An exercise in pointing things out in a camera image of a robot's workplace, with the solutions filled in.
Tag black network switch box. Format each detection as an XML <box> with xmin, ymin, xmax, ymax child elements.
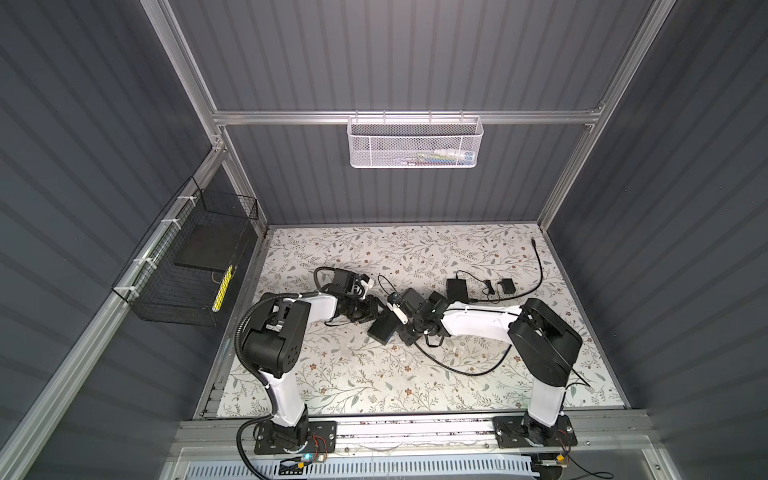
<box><xmin>367</xmin><ymin>311</ymin><xmax>401</xmax><ymax>345</ymax></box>

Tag long black power brick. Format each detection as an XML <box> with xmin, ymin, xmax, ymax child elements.
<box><xmin>446</xmin><ymin>278</ymin><xmax>470</xmax><ymax>304</ymax></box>

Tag black power adapter with cable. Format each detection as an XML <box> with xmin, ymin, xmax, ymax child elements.
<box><xmin>455</xmin><ymin>270</ymin><xmax>517</xmax><ymax>296</ymax></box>

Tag long black cable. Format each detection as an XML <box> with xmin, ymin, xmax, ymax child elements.
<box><xmin>413</xmin><ymin>238</ymin><xmax>545</xmax><ymax>378</ymax></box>

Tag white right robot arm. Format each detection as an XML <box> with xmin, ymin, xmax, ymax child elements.
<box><xmin>386</xmin><ymin>289</ymin><xmax>583</xmax><ymax>445</ymax></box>

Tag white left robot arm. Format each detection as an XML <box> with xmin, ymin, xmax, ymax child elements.
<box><xmin>233</xmin><ymin>266</ymin><xmax>382</xmax><ymax>479</ymax></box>

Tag yellow striped tool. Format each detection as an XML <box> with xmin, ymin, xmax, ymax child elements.
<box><xmin>211</xmin><ymin>265</ymin><xmax>235</xmax><ymax>313</ymax></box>

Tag black foam pad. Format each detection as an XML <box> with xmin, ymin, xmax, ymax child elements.
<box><xmin>174</xmin><ymin>225</ymin><xmax>241</xmax><ymax>273</ymax></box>

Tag items in white basket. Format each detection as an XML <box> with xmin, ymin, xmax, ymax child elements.
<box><xmin>395</xmin><ymin>148</ymin><xmax>476</xmax><ymax>168</ymax></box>

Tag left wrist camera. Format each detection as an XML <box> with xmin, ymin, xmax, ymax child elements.
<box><xmin>352</xmin><ymin>274</ymin><xmax>375</xmax><ymax>300</ymax></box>

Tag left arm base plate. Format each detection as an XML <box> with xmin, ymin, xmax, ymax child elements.
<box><xmin>253</xmin><ymin>421</ymin><xmax>338</xmax><ymax>455</ymax></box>

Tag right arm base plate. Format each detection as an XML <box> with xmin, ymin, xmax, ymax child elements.
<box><xmin>492</xmin><ymin>413</ymin><xmax>578</xmax><ymax>449</ymax></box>

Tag white slotted cable duct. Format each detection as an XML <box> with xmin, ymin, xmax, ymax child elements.
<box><xmin>182</xmin><ymin>454</ymin><xmax>541</xmax><ymax>480</ymax></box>

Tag white wire mesh basket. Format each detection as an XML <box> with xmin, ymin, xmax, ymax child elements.
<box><xmin>346</xmin><ymin>115</ymin><xmax>484</xmax><ymax>169</ymax></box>

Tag black wire wall basket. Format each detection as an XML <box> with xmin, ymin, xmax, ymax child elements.
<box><xmin>113</xmin><ymin>180</ymin><xmax>260</xmax><ymax>327</ymax></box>

